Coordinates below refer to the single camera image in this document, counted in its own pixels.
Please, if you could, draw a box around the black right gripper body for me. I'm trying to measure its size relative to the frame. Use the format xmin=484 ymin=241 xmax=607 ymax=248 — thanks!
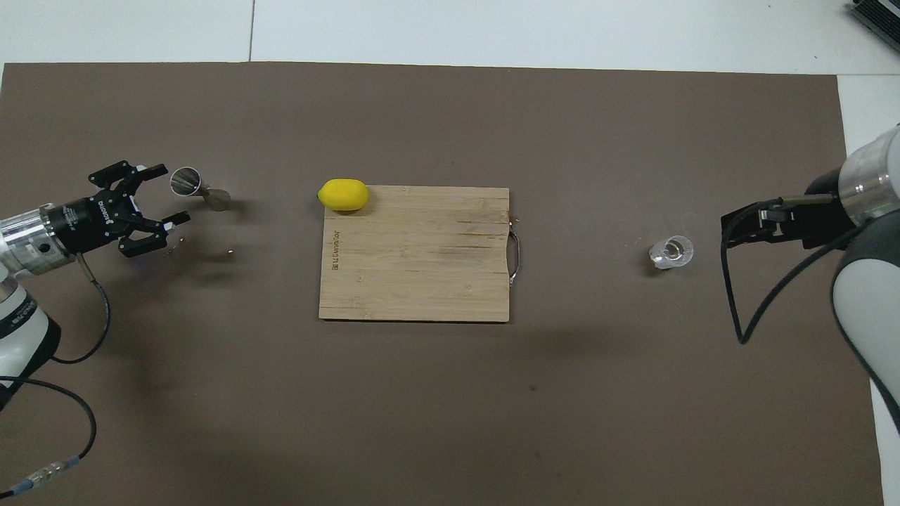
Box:
xmin=780 ymin=169 xmax=860 ymax=251

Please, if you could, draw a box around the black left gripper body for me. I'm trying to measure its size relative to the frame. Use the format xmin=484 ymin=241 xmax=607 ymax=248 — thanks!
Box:
xmin=44 ymin=190 xmax=139 ymax=254

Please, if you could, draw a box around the steel double jigger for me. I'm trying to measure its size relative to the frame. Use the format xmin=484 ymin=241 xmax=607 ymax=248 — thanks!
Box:
xmin=170 ymin=167 xmax=233 ymax=214

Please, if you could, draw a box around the small clear glass cup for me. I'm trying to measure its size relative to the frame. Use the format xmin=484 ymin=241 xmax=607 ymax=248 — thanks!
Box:
xmin=648 ymin=235 xmax=695 ymax=271

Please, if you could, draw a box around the yellow lemon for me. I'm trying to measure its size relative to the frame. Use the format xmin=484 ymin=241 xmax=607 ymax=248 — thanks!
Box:
xmin=317 ymin=179 xmax=370 ymax=213

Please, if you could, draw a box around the grey ribbed device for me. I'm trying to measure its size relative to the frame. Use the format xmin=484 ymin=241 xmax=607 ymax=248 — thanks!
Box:
xmin=846 ymin=0 xmax=900 ymax=43

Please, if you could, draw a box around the brown table mat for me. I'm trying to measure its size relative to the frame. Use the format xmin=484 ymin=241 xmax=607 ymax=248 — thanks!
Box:
xmin=0 ymin=62 xmax=885 ymax=506

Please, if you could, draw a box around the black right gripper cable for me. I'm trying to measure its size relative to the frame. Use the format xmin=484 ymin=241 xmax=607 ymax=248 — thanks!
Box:
xmin=720 ymin=195 xmax=900 ymax=346

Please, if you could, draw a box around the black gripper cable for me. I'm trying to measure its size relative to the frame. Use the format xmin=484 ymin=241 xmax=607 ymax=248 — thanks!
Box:
xmin=0 ymin=253 xmax=113 ymax=497
xmin=720 ymin=195 xmax=900 ymax=346

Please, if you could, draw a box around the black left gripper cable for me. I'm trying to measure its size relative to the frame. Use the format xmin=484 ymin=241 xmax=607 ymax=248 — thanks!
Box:
xmin=0 ymin=253 xmax=113 ymax=497

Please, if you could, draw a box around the bamboo cutting board with handle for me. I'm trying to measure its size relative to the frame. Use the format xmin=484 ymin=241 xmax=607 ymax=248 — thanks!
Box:
xmin=319 ymin=186 xmax=522 ymax=324

